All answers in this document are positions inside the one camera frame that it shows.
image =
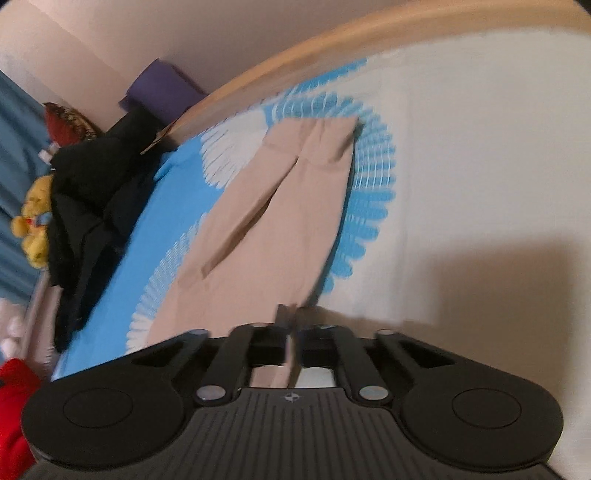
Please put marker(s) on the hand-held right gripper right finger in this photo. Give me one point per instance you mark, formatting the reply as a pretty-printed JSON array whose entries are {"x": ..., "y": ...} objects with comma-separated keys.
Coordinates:
[{"x": 314, "y": 346}]

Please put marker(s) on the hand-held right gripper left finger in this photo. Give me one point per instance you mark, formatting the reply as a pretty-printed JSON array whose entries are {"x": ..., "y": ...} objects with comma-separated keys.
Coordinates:
[{"x": 272, "y": 345}]

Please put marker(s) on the beige pants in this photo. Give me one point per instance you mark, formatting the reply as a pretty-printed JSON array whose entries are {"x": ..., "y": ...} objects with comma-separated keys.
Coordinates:
[{"x": 277, "y": 221}]

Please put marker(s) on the pile of black clothes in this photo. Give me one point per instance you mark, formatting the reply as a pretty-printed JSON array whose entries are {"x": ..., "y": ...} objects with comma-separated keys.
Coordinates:
[{"x": 87, "y": 207}]

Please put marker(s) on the blue and white printed bedsheet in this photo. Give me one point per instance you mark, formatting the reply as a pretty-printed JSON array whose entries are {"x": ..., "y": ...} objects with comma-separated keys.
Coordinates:
[{"x": 461, "y": 161}]

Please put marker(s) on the white folded blanket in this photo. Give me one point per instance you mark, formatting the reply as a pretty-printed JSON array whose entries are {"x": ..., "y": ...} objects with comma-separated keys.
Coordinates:
[{"x": 11, "y": 327}]

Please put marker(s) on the red cloth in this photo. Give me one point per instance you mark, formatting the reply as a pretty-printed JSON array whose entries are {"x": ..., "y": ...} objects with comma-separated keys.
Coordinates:
[{"x": 14, "y": 406}]

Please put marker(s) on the yellow plush toy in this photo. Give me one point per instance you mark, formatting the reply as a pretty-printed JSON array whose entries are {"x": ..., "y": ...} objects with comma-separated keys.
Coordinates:
[{"x": 34, "y": 226}]

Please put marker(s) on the red patterned cushion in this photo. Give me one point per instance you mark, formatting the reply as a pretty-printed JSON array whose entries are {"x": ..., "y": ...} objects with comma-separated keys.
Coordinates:
[{"x": 67, "y": 122}]

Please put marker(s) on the blue curtain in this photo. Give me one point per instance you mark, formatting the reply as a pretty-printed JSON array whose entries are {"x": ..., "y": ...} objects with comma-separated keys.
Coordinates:
[{"x": 16, "y": 161}]

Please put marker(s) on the tan wooden bed frame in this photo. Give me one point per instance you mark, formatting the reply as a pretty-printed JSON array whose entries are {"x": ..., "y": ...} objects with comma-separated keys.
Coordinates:
[{"x": 277, "y": 69}]

